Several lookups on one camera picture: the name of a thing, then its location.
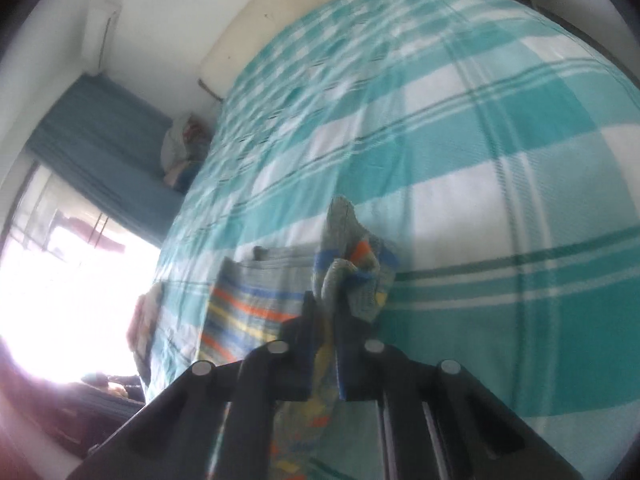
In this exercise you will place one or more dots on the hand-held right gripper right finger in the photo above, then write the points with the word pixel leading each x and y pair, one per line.
pixel 350 360

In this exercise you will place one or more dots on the black window guard bars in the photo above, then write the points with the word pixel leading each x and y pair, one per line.
pixel 95 230

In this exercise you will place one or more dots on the striped knitted sweater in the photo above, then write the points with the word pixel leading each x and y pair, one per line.
pixel 250 305

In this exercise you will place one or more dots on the pile of clothes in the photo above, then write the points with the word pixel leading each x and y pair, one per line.
pixel 177 145

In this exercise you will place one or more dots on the red garment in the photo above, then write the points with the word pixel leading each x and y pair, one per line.
pixel 136 325

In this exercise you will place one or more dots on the bed with teal plaid sheet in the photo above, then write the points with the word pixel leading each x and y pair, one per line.
pixel 500 160

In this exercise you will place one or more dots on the cream padded headboard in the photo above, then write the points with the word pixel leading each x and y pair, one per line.
pixel 280 15

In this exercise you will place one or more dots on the teal curtain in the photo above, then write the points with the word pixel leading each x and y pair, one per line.
pixel 100 130

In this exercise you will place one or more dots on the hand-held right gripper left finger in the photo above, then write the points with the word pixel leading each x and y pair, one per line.
pixel 300 350

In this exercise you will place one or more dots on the dark cloth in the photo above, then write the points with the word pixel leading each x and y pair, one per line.
pixel 115 387

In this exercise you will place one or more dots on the white air conditioner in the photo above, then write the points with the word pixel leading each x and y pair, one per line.
pixel 100 25

